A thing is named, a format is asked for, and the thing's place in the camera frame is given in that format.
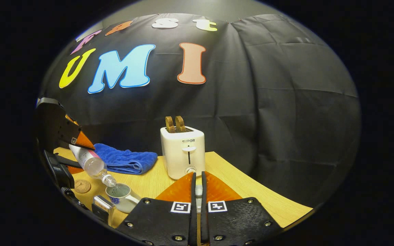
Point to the white toaster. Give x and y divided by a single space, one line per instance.
180 160

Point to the round cork coaster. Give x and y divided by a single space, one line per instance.
82 186

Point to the clear plastic water bottle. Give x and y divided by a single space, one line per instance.
92 164

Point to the folded blue towel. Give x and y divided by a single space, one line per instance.
128 159

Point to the white blue teacup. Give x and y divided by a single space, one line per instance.
127 202

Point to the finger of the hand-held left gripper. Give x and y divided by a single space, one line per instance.
53 123
58 169

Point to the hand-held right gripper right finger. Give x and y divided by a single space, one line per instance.
241 222

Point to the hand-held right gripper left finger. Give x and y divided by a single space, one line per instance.
156 222

